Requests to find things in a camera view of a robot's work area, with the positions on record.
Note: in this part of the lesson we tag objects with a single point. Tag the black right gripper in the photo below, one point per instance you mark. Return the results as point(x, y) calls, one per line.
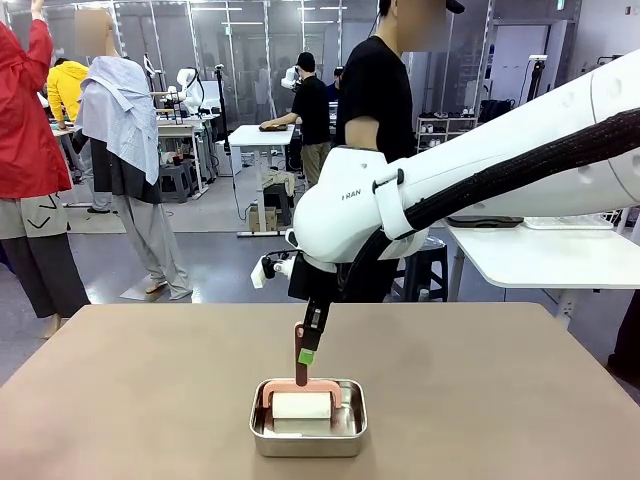
point(315, 285)

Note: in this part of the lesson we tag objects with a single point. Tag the pink lint roller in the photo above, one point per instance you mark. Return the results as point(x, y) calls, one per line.
point(300, 405)

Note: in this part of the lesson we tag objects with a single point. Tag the black tray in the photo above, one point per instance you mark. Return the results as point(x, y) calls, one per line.
point(485, 222)

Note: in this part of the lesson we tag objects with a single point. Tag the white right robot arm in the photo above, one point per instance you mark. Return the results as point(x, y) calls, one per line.
point(350, 210)

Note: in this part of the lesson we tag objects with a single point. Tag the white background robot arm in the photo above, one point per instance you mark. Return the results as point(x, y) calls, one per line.
point(187, 87)
point(289, 77)

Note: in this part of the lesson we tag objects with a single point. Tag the rectangular steel container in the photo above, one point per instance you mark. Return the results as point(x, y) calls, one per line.
point(305, 445)

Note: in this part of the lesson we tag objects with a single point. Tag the cardboard box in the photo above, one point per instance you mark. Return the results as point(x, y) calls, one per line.
point(260, 220)

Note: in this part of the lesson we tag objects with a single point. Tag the dark stool with beige cloth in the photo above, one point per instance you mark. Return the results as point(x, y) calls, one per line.
point(277, 205)

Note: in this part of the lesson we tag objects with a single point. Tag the grey plastic step stool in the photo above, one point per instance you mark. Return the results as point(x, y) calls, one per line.
point(175, 182)

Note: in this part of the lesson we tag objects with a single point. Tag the white height-adjustable table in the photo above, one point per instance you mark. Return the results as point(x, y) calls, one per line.
point(250, 136)

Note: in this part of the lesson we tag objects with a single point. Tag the person in black cap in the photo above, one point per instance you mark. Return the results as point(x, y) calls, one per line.
point(312, 110)

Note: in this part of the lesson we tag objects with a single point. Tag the person in black T-shirt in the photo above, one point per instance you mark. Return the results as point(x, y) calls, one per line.
point(370, 90)

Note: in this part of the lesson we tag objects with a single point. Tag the white background desk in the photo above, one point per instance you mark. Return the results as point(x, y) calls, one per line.
point(175, 127)

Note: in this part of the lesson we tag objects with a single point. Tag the white work table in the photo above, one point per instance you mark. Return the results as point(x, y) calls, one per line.
point(550, 255)

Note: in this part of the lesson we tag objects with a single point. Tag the cream shoe rack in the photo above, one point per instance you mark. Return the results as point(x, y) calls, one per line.
point(450, 119)

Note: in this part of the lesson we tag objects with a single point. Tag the black bags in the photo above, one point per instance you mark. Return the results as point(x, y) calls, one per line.
point(492, 110)

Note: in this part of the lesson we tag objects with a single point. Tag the mannequin in pale blue shirt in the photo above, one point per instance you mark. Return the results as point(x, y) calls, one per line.
point(120, 115)

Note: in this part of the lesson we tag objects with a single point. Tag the bystander black trouser leg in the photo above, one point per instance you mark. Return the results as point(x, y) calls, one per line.
point(627, 340)

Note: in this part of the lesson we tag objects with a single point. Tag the black tripod with light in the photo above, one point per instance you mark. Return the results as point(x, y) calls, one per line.
point(538, 64)

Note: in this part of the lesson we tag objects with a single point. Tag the person in yellow jacket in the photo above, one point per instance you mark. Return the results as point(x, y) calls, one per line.
point(67, 85)

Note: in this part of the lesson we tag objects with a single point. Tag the mannequin in red jacket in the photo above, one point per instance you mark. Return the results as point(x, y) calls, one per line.
point(25, 125)

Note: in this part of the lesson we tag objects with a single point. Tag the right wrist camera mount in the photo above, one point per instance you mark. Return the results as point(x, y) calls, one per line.
point(260, 275)

